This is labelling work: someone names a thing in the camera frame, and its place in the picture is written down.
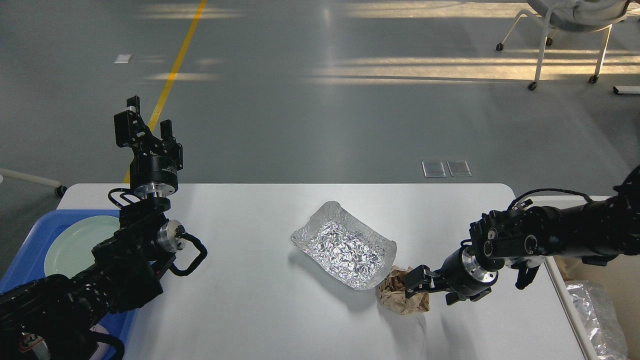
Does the white leg with caster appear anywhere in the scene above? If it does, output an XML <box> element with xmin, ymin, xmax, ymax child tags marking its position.
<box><xmin>0</xmin><ymin>168</ymin><xmax>67</xmax><ymax>198</ymax></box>

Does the white paper on floor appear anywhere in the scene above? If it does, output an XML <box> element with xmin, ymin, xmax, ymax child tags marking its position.
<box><xmin>113</xmin><ymin>54</ymin><xmax>133</xmax><ymax>65</ymax></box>

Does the light green plate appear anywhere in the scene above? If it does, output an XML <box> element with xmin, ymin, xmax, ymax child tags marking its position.
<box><xmin>43</xmin><ymin>215</ymin><xmax>120</xmax><ymax>278</ymax></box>

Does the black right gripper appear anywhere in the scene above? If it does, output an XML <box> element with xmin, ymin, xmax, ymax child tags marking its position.
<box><xmin>404</xmin><ymin>247</ymin><xmax>499</xmax><ymax>306</ymax></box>

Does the white chair on casters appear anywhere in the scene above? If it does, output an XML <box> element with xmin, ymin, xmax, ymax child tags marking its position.
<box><xmin>495</xmin><ymin>0</ymin><xmax>631</xmax><ymax>91</ymax></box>

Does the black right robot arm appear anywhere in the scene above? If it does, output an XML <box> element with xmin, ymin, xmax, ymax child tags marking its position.
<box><xmin>403</xmin><ymin>168</ymin><xmax>640</xmax><ymax>305</ymax></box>

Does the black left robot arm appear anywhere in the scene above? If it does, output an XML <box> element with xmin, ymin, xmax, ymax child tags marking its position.
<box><xmin>0</xmin><ymin>96</ymin><xmax>208</xmax><ymax>360</ymax></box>

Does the pink mug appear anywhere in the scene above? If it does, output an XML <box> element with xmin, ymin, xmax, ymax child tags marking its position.
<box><xmin>90</xmin><ymin>324</ymin><xmax>111</xmax><ymax>360</ymax></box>

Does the white bar on floor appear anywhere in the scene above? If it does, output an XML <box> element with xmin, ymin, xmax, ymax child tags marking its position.
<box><xmin>612</xmin><ymin>85</ymin><xmax>640</xmax><ymax>95</ymax></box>

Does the white plastic bin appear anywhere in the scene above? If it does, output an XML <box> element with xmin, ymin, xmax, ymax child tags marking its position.
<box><xmin>521</xmin><ymin>195</ymin><xmax>640</xmax><ymax>360</ymax></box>

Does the brown paper ball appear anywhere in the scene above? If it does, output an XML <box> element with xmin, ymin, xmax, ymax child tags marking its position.
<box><xmin>377</xmin><ymin>265</ymin><xmax>431</xmax><ymax>316</ymax></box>

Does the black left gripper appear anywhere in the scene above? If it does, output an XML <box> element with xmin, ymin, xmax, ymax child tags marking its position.
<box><xmin>114</xmin><ymin>96</ymin><xmax>183</xmax><ymax>198</ymax></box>

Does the foil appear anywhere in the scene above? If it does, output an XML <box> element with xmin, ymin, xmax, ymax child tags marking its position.
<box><xmin>564</xmin><ymin>280</ymin><xmax>629</xmax><ymax>360</ymax></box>

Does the aluminium foil tray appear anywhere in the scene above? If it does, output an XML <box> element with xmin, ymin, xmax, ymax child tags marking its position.
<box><xmin>290</xmin><ymin>201</ymin><xmax>397</xmax><ymax>290</ymax></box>

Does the blue plastic tray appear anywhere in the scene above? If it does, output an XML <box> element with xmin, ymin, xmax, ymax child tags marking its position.
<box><xmin>0</xmin><ymin>209</ymin><xmax>138</xmax><ymax>360</ymax></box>

